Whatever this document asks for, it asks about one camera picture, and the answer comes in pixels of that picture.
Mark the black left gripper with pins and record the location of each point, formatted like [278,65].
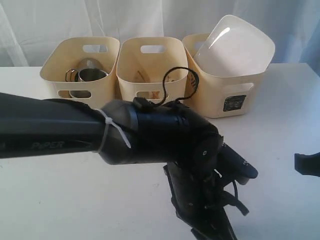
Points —
[191,206]

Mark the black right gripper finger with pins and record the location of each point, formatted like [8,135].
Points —
[307,164]

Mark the wooden chopstick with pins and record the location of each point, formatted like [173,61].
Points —
[142,77]

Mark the white square plate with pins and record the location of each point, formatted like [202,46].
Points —
[235,48]

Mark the steel mug wire handle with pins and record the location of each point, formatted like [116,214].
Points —
[88,74]

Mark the steel tumbler cup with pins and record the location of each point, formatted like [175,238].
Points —
[89,63]

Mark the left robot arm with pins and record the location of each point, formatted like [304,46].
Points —
[124,132]

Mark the cream bin square mark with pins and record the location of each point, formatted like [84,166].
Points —
[218,97]

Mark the cream bin triangle mark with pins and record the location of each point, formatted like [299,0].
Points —
[163,59]

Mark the cream bin circle mark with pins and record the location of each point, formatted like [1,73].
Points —
[68,54]

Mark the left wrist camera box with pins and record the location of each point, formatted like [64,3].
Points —
[234,167]

